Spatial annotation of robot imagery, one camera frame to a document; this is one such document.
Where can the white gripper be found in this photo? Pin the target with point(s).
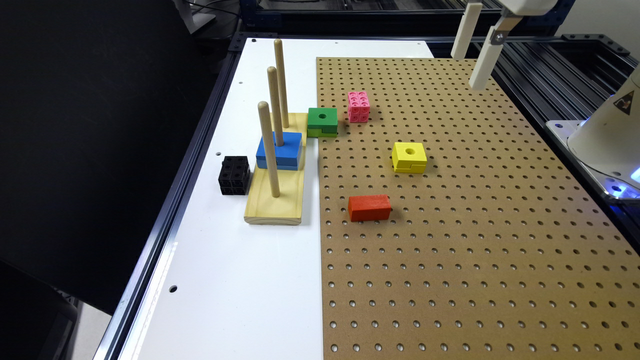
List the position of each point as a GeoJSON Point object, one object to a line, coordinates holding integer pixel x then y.
{"type": "Point", "coordinates": [496, 36]}

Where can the pink snap cube block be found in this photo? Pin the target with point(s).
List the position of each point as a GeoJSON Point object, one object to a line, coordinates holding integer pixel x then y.
{"type": "Point", "coordinates": [358, 107]}

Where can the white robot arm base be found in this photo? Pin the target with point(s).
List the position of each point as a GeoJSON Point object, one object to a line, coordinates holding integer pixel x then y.
{"type": "Point", "coordinates": [606, 144]}

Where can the yellow block with hole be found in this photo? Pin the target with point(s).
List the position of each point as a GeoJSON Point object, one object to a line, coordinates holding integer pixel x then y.
{"type": "Point", "coordinates": [409, 157]}

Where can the green block with hole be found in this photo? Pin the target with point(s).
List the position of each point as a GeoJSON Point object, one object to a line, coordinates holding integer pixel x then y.
{"type": "Point", "coordinates": [322, 122]}

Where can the brown perforated pegboard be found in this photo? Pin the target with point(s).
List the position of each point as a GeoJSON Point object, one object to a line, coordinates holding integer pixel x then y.
{"type": "Point", "coordinates": [495, 251]}

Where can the rear wooden peg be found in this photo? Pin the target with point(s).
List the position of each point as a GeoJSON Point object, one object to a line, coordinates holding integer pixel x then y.
{"type": "Point", "coordinates": [280, 67]}

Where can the wooden peg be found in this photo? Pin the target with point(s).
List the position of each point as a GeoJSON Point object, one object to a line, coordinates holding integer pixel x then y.
{"type": "Point", "coordinates": [280, 67]}
{"type": "Point", "coordinates": [269, 147]}
{"type": "Point", "coordinates": [272, 75]}

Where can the red rectangular block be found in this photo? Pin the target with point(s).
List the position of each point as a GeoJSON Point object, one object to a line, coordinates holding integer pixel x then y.
{"type": "Point", "coordinates": [369, 207]}

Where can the middle wooden peg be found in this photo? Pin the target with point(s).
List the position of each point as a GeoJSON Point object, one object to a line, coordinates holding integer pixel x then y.
{"type": "Point", "coordinates": [272, 75]}

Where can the blue block on peg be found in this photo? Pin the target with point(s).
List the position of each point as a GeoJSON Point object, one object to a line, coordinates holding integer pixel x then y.
{"type": "Point", "coordinates": [288, 156]}

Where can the front wooden peg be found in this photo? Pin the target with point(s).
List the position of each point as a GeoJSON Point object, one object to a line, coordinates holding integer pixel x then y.
{"type": "Point", "coordinates": [269, 147]}

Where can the wooden peg base board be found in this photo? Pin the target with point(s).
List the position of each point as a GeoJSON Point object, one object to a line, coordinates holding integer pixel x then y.
{"type": "Point", "coordinates": [286, 209]}

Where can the black snap cube block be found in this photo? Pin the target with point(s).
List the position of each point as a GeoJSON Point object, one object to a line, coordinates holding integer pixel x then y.
{"type": "Point", "coordinates": [234, 177]}

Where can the black monitor panel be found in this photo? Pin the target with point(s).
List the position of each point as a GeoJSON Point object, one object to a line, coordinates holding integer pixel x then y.
{"type": "Point", "coordinates": [99, 102]}

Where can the black aluminium table frame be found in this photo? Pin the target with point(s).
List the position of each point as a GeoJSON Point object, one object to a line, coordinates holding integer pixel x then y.
{"type": "Point", "coordinates": [206, 286]}

